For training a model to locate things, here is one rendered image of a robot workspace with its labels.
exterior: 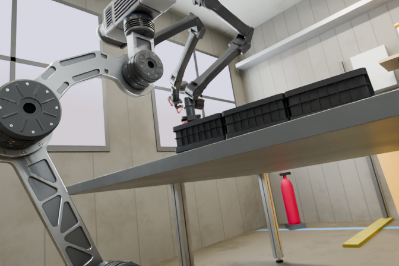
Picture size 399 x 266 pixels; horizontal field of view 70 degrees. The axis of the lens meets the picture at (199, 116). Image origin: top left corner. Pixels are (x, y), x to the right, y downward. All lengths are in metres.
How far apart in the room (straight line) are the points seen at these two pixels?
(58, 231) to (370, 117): 0.93
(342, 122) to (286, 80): 3.82
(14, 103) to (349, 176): 3.62
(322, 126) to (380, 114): 0.09
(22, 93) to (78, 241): 0.51
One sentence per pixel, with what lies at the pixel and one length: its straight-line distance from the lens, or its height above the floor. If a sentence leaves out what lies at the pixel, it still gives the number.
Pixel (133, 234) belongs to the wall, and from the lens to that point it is 2.90.
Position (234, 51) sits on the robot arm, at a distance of 1.59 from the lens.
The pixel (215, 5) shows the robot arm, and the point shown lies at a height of 1.39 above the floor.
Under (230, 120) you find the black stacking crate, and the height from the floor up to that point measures 0.88.
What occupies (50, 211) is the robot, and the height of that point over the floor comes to 0.60.
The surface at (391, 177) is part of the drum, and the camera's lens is 2.93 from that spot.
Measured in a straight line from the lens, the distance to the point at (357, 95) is 1.15.
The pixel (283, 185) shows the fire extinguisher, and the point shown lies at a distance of 3.81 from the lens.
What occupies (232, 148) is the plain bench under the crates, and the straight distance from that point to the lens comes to 0.66.
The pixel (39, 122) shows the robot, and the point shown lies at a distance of 0.91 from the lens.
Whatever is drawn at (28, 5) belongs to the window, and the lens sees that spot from 3.07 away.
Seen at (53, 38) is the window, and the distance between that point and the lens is 2.98.
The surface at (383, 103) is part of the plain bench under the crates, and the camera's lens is 0.54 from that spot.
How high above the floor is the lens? 0.59
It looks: 15 degrees up
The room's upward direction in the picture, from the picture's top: 8 degrees counter-clockwise
